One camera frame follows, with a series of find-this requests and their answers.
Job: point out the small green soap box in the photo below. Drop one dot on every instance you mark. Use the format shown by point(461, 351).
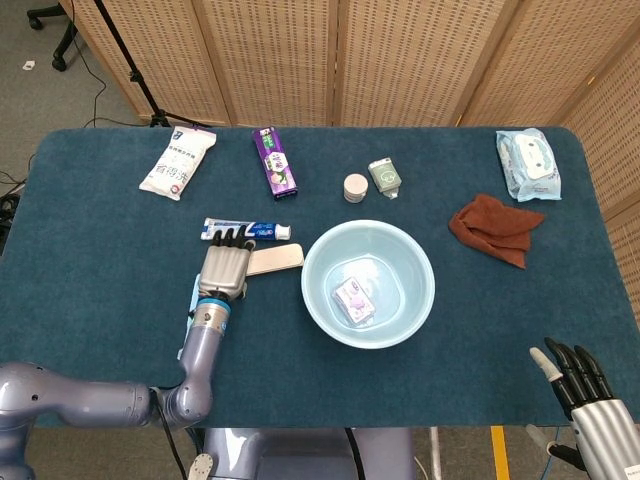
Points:
point(384, 175)

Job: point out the cream pink toothbrush case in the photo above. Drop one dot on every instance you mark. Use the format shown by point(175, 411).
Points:
point(280, 256)

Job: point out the light blue plastic basin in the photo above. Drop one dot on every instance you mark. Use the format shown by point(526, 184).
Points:
point(400, 280)

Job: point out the purple floss pick box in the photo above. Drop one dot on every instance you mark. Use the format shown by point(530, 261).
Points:
point(352, 300)

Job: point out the small cream jar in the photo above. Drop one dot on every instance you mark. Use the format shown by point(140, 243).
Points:
point(355, 186)

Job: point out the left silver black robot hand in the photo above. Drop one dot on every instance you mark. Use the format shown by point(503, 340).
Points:
point(222, 270)

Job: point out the dark blue table cloth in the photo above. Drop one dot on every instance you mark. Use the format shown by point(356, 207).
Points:
point(450, 350)

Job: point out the black tripod stand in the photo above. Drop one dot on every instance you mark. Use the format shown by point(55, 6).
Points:
point(131, 75)

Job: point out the white blue toothpaste tube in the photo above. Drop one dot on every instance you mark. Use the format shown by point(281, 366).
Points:
point(265, 230)

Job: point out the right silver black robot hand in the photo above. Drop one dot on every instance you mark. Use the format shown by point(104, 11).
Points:
point(605, 435)

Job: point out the white cloth packet bag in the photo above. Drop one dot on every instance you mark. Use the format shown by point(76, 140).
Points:
point(172, 165)

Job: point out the grey-blue robot torso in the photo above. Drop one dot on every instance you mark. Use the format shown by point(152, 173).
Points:
point(300, 455)

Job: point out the brown towel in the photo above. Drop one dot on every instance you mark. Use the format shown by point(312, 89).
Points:
point(490, 225)

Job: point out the yellow floor tape strip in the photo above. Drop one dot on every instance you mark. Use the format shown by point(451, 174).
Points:
point(500, 452)

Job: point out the light blue wet wipes pack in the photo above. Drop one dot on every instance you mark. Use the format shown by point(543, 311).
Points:
point(530, 165)

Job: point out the woven folding screen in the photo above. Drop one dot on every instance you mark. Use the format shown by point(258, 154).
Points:
point(280, 60)

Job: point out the light blue toothbrush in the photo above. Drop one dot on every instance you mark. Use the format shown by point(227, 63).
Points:
point(192, 300)

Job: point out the black office chair base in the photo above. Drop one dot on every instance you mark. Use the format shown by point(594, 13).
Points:
point(65, 45)

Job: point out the purple toothpaste carton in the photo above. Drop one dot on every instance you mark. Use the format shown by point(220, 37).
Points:
point(275, 165)

